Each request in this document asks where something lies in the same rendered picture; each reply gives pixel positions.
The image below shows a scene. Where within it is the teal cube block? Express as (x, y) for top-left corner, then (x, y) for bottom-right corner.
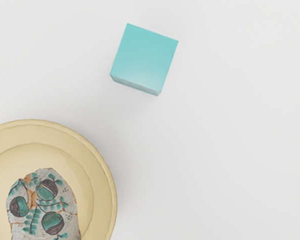
(109, 23), (179, 97)

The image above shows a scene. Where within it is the cream plate with painted fruit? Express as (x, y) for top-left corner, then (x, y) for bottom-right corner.
(0, 119), (119, 240)

